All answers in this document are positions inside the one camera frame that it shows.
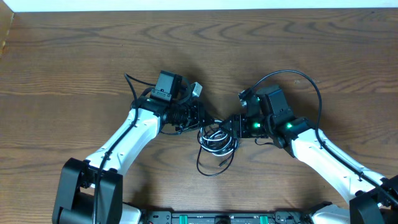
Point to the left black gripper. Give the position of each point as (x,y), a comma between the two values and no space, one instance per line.
(201,111)

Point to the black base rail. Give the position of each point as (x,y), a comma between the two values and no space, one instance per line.
(167,217)

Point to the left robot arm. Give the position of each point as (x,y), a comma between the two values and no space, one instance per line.
(91,191)

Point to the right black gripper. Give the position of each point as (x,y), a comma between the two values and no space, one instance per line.
(238,126)

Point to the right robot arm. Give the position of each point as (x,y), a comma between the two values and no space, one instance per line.
(372,198)

